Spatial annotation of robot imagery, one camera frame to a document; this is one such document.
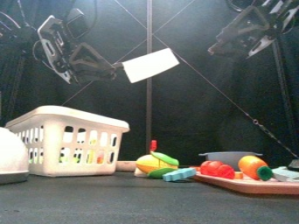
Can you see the white card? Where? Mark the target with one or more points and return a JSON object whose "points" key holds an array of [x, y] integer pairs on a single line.
{"points": [[150, 68]]}

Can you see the light blue toy block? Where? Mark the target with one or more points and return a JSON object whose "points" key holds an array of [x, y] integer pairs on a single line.
{"points": [[179, 174]]}

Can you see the white plastic basket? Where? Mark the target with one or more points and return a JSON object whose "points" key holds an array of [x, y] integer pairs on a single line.
{"points": [[52, 140]]}

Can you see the orange toy in basket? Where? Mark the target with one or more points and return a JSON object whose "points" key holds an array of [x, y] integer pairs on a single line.
{"points": [[100, 159]]}

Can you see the green toy in basket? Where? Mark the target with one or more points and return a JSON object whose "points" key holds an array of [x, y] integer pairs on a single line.
{"points": [[76, 159]]}

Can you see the cream toy block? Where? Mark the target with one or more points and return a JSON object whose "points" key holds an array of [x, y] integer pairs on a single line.
{"points": [[126, 166]]}

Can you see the yellow toy corn green husk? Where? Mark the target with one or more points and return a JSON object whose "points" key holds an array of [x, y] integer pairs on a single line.
{"points": [[151, 164]]}

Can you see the white dome with grey base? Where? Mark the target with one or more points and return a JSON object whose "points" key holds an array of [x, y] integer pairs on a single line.
{"points": [[11, 157]]}

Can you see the grey toy pot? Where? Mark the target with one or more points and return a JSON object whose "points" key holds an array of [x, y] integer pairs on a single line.
{"points": [[230, 159]]}

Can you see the orange toy carrot green top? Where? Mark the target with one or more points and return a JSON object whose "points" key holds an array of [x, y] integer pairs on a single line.
{"points": [[252, 166]]}

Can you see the red toy tomato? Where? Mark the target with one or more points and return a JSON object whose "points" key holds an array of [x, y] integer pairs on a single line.
{"points": [[216, 169]]}

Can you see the light blue toy piece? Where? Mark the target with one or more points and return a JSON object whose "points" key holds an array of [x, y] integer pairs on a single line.
{"points": [[286, 174]]}

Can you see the pink cutting board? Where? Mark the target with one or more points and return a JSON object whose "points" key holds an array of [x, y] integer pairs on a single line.
{"points": [[248, 185]]}

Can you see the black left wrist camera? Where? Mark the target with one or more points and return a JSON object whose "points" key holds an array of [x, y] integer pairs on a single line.
{"points": [[76, 23]]}

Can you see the grey vertical frame pole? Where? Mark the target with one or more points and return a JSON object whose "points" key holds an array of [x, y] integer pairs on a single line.
{"points": [[148, 110]]}

